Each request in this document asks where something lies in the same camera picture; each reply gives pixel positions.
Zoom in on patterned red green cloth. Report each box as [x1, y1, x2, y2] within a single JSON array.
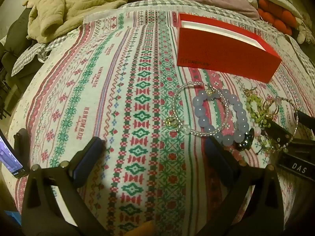
[[7, 7, 315, 236]]

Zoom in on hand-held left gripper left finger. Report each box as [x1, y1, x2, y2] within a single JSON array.
[[22, 136, 111, 236]]

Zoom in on orange plush toy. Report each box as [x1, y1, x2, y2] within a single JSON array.
[[257, 0, 297, 35]]

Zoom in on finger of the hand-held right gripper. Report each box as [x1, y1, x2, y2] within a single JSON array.
[[266, 121, 294, 145], [294, 110, 315, 138]]

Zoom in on small floral plush toy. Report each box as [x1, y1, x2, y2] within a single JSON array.
[[295, 17, 315, 45]]

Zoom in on dark clothing pile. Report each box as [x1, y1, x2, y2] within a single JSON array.
[[0, 7, 47, 85]]

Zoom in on green bead bracelet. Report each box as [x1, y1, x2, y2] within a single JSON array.
[[246, 93, 280, 153]]

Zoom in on grey checkered bed sheet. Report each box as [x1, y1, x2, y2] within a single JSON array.
[[11, 0, 315, 78]]

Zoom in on thin gold chain bracelet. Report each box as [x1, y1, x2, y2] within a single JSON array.
[[269, 97, 302, 153]]

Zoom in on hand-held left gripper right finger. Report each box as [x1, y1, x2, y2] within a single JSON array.
[[205, 136, 291, 236]]

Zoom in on clear crystal bead bracelet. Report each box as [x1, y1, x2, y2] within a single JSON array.
[[165, 83, 230, 136]]

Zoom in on smartphone with lit screen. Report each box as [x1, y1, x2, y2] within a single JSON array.
[[0, 129, 27, 179]]

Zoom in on red jewelry box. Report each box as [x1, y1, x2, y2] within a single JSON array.
[[177, 13, 282, 83]]

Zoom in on black bead bracelet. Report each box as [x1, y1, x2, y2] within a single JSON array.
[[235, 127, 256, 151]]

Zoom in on blue bead bracelet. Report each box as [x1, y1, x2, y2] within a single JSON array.
[[193, 88, 248, 146]]

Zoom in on beige quilted blanket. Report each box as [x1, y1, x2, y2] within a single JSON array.
[[23, 0, 145, 44]]

